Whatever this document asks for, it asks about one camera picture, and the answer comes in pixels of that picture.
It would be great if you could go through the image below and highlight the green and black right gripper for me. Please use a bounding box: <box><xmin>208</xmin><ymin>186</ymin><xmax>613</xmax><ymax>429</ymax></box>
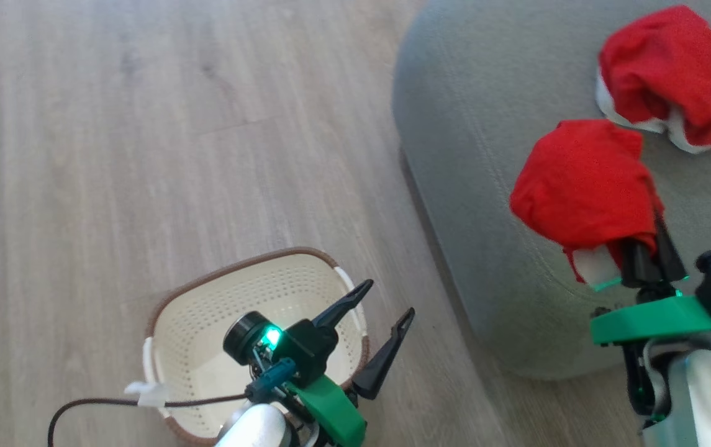
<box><xmin>590</xmin><ymin>214</ymin><xmax>711</xmax><ymax>346</ymax></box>

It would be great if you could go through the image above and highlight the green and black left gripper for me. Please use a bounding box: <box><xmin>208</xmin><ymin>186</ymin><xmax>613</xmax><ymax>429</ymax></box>
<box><xmin>262</xmin><ymin>279</ymin><xmax>416</xmax><ymax>447</ymax></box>

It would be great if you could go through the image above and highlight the red clothing with white trim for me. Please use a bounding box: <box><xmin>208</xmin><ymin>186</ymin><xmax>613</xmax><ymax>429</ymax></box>
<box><xmin>596</xmin><ymin>5</ymin><xmax>711</xmax><ymax>155</ymax></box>
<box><xmin>509</xmin><ymin>119</ymin><xmax>664</xmax><ymax>284</ymax></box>

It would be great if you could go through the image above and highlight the cream perforated laundry basket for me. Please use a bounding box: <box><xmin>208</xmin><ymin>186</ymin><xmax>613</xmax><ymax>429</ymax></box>
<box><xmin>143</xmin><ymin>247</ymin><xmax>371</xmax><ymax>447</ymax></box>

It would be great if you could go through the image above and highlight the grey upholstered seat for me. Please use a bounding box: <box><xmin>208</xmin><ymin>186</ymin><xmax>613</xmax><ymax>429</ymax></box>
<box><xmin>392</xmin><ymin>0</ymin><xmax>711</xmax><ymax>381</ymax></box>

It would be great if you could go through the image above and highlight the blue cable connector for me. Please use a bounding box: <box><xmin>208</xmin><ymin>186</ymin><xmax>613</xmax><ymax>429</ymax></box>
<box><xmin>247</xmin><ymin>359</ymin><xmax>298</xmax><ymax>398</ymax></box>

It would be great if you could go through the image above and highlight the white cable clip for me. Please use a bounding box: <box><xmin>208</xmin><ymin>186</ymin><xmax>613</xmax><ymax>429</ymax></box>
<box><xmin>124</xmin><ymin>381</ymin><xmax>170</xmax><ymax>408</ymax></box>

